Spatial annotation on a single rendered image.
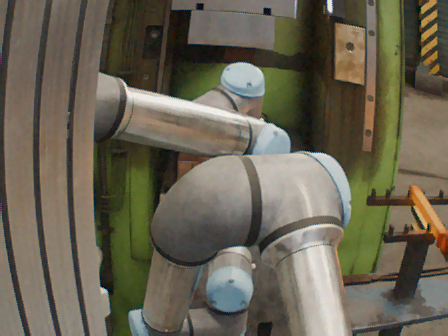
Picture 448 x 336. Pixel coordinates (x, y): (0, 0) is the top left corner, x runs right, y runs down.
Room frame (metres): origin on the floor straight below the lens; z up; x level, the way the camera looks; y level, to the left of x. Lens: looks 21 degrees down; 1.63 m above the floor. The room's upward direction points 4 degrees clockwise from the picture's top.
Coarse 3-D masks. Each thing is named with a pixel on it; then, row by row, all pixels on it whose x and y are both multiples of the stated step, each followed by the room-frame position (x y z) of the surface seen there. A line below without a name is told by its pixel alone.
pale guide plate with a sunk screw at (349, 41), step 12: (336, 24) 1.81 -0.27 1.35; (336, 36) 1.81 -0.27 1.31; (348, 36) 1.81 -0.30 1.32; (360, 36) 1.81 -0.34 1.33; (336, 48) 1.81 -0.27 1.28; (348, 48) 1.81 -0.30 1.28; (360, 48) 1.81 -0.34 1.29; (336, 60) 1.81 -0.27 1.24; (348, 60) 1.81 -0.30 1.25; (360, 60) 1.81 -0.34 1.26; (336, 72) 1.81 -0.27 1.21; (348, 72) 1.81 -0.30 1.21; (360, 72) 1.81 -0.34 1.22; (360, 84) 1.81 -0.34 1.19
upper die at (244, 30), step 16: (192, 16) 1.69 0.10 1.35; (208, 16) 1.69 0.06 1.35; (224, 16) 1.69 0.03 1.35; (240, 16) 1.69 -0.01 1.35; (256, 16) 1.69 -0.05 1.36; (272, 16) 1.69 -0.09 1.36; (192, 32) 1.69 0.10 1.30; (208, 32) 1.69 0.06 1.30; (224, 32) 1.69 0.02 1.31; (240, 32) 1.69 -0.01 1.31; (256, 32) 1.69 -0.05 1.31; (272, 32) 1.69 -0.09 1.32; (272, 48) 1.69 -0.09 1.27
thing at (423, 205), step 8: (416, 192) 1.60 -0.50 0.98; (416, 200) 1.57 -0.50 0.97; (424, 200) 1.54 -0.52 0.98; (424, 208) 1.49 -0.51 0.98; (432, 208) 1.49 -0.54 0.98; (424, 216) 1.48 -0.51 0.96; (432, 216) 1.44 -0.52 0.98; (432, 224) 1.41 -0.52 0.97; (440, 224) 1.40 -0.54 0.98; (432, 232) 1.40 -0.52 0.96; (440, 232) 1.35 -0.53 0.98; (440, 240) 1.32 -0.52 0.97; (440, 248) 1.32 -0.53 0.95
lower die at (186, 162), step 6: (180, 156) 1.72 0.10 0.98; (186, 156) 1.72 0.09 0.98; (192, 156) 1.72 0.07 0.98; (198, 156) 1.71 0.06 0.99; (180, 162) 1.69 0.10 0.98; (186, 162) 1.69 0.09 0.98; (192, 162) 1.69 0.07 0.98; (198, 162) 1.69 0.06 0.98; (180, 168) 1.69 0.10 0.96; (186, 168) 1.69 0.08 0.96; (192, 168) 1.69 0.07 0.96; (180, 174) 1.69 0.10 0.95
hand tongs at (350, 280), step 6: (426, 270) 1.63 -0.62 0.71; (432, 270) 1.63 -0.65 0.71; (438, 270) 1.64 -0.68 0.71; (342, 276) 1.62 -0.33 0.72; (348, 276) 1.62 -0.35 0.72; (354, 276) 1.62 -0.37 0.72; (360, 276) 1.61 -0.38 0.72; (366, 276) 1.61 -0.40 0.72; (372, 276) 1.61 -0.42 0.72; (378, 276) 1.61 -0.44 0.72; (384, 276) 1.61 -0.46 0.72; (390, 276) 1.61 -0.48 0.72; (396, 276) 1.60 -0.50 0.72; (420, 276) 1.60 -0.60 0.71; (348, 282) 1.58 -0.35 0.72; (354, 282) 1.58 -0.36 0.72; (360, 282) 1.59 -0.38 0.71; (366, 282) 1.59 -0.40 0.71
